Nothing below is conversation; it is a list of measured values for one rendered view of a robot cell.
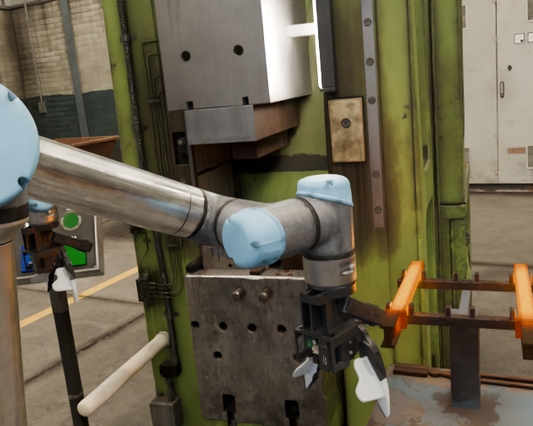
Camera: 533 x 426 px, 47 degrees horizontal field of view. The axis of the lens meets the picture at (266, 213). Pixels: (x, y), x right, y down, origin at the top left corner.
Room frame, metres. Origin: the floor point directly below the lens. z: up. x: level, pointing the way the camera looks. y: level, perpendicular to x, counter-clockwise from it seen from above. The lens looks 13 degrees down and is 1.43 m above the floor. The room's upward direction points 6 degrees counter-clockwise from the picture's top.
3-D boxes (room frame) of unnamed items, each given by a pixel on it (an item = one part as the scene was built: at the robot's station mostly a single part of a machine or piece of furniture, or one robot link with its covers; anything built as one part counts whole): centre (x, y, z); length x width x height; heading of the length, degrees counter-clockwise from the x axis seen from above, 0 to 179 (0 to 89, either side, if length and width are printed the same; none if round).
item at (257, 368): (1.83, -0.03, 0.69); 0.56 x 0.38 x 0.45; 160
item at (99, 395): (1.67, 0.46, 0.62); 0.44 x 0.05 x 0.05; 160
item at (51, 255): (1.46, 0.55, 1.07); 0.09 x 0.08 x 0.12; 135
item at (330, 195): (0.83, -0.08, 1.23); 0.09 x 0.08 x 0.11; 127
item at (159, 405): (1.87, 0.40, 0.36); 0.09 x 0.07 x 0.12; 70
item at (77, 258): (1.64, 0.55, 1.01); 0.07 x 0.05 x 0.07; 95
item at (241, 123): (1.84, 0.03, 1.32); 0.42 x 0.20 x 0.10; 160
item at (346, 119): (1.65, -0.24, 1.27); 0.09 x 0.02 x 0.17; 70
